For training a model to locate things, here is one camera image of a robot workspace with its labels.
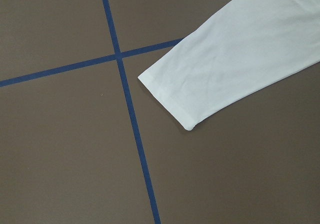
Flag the white long-sleeve printed shirt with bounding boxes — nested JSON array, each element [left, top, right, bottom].
[[138, 0, 320, 131]]

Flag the blue tape grid lines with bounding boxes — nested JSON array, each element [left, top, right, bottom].
[[0, 0, 182, 224]]

